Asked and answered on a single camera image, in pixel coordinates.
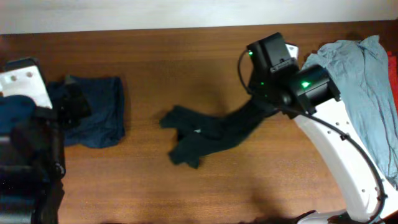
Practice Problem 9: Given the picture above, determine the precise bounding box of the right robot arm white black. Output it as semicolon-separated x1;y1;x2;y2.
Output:
246;32;397;223

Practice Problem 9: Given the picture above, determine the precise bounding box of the folded navy blue garment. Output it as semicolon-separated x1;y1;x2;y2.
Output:
47;76;125;149

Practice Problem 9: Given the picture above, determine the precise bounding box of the black t-shirt with white logo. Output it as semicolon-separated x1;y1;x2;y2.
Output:
159;99;278;169

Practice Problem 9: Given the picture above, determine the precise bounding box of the red garment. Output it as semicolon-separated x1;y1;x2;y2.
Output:
387;51;398;110

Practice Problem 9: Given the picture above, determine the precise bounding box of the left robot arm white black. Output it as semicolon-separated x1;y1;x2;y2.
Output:
1;95;91;223

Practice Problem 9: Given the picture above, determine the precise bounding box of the grey t-shirt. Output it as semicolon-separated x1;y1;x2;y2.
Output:
303;35;397;187

